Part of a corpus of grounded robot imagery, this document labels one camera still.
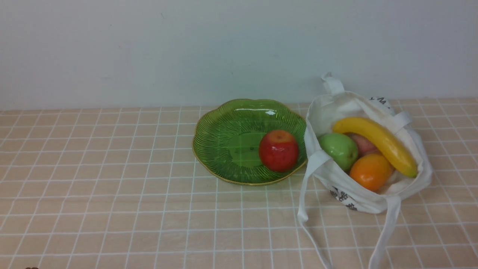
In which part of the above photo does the yellow banana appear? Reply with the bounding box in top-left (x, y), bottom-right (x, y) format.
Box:
top-left (332, 117), bottom-right (418, 178)

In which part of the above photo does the white cloth tote bag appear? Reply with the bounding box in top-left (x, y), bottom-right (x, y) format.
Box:
top-left (297, 72), bottom-right (432, 269)

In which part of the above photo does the orange mango fruit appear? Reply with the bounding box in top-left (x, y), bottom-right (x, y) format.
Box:
top-left (349, 153), bottom-right (394, 192)

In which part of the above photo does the green glass plate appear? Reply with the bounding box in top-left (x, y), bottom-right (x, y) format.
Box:
top-left (192, 99), bottom-right (307, 186)

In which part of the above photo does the red apple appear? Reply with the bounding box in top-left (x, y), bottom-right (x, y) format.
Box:
top-left (258, 129), bottom-right (299, 173)

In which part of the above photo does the green apple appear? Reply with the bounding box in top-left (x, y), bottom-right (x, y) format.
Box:
top-left (318, 132), bottom-right (359, 172)

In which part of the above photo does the pink peach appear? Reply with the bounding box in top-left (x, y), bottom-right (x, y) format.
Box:
top-left (347, 133), bottom-right (379, 157)

